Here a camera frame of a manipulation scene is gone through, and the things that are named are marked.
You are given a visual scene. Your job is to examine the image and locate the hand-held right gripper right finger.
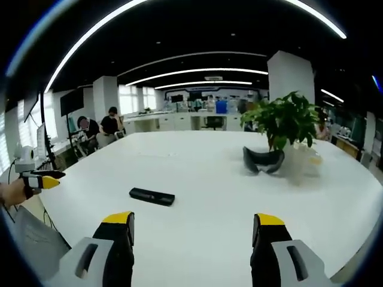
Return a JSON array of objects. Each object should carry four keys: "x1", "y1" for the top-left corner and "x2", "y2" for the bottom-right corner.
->
[{"x1": 250, "y1": 212, "x2": 333, "y2": 287}]

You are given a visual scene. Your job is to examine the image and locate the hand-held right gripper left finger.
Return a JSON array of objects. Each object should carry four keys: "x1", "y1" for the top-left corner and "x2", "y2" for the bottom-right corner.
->
[{"x1": 47, "y1": 210, "x2": 135, "y2": 287}]

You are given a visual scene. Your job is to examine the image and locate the black remote control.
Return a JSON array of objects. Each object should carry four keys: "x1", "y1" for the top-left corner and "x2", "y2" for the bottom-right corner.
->
[{"x1": 129, "y1": 187, "x2": 176, "y2": 207}]

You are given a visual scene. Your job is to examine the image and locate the person's left hand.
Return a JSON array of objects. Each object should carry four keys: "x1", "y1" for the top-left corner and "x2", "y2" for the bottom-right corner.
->
[{"x1": 0, "y1": 178, "x2": 34, "y2": 207}]

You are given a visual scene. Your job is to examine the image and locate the black monitor stand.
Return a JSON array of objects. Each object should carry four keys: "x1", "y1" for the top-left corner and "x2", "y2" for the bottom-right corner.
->
[{"x1": 38, "y1": 89, "x2": 59, "y2": 172}]

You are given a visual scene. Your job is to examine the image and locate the grey chair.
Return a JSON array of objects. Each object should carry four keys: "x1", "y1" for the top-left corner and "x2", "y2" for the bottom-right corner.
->
[{"x1": 96, "y1": 133, "x2": 118, "y2": 149}]

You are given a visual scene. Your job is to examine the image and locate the black headset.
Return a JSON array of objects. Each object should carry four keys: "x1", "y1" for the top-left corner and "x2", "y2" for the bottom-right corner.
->
[{"x1": 242, "y1": 145, "x2": 285, "y2": 176}]

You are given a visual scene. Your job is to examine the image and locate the clear plastic bag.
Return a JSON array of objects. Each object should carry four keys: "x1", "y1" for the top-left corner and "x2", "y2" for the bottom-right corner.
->
[{"x1": 281, "y1": 140, "x2": 324, "y2": 187}]

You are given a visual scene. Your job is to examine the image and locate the green potted plant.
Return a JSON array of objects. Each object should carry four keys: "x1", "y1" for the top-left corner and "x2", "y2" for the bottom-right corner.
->
[{"x1": 239, "y1": 91, "x2": 323, "y2": 152}]

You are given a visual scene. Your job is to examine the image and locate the black office chair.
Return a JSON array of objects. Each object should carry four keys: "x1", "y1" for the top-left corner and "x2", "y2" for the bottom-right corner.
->
[{"x1": 202, "y1": 115, "x2": 227, "y2": 131}]

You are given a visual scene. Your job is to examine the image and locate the white counter cabinets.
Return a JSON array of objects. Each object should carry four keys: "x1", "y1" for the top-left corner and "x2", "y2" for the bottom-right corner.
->
[{"x1": 122, "y1": 111, "x2": 249, "y2": 134}]

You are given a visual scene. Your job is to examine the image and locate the white pillar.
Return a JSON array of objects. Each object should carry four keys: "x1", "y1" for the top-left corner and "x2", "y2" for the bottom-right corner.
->
[{"x1": 267, "y1": 50, "x2": 316, "y2": 105}]

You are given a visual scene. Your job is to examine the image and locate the black wall monitor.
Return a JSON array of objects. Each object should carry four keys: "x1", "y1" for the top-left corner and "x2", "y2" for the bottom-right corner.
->
[{"x1": 60, "y1": 88, "x2": 85, "y2": 117}]

